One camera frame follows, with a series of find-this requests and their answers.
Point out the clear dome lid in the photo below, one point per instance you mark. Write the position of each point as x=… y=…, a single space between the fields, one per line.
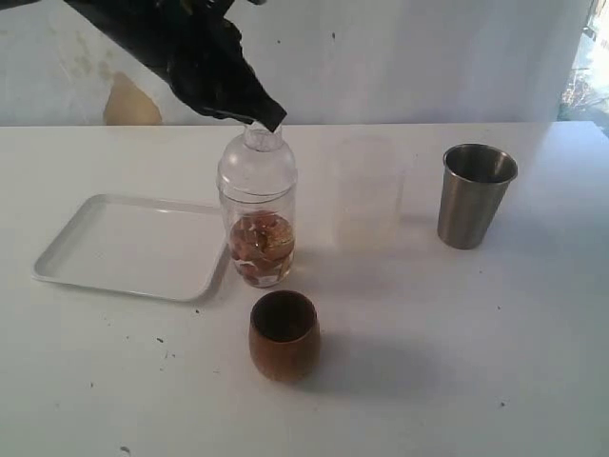
x=257 y=164

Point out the brown chunks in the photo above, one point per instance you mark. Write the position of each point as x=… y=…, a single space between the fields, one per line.
x=262 y=246

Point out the white rectangular plastic tray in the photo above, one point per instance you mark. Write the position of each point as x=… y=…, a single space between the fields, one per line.
x=154 y=248

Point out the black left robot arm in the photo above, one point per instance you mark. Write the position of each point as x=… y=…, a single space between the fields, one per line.
x=133 y=26

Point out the brown wooden cup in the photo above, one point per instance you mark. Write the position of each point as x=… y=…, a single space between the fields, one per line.
x=284 y=336

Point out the clear plastic tumbler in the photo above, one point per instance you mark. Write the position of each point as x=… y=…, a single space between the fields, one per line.
x=232 y=210

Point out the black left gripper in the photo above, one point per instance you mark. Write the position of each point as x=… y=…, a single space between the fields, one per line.
x=206 y=68

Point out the stainless steel cup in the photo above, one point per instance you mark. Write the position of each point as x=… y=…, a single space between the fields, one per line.
x=475 y=179

